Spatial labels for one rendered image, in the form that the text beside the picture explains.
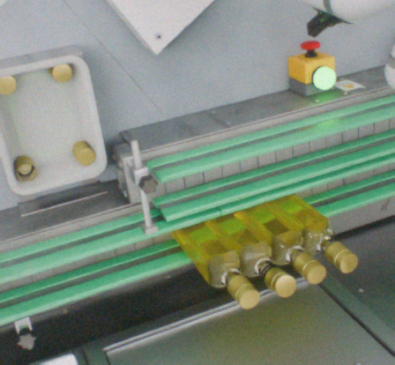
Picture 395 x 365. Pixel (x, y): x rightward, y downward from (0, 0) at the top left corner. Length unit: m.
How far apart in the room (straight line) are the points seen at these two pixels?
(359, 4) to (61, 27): 0.60
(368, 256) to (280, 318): 0.30
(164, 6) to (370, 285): 0.65
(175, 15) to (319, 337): 0.60
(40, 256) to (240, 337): 0.36
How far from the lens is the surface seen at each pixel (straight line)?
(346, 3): 0.69
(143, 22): 1.09
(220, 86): 1.25
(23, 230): 1.11
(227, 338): 1.07
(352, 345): 1.05
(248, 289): 0.93
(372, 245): 1.35
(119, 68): 1.16
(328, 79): 1.24
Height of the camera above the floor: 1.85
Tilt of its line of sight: 59 degrees down
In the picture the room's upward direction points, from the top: 133 degrees clockwise
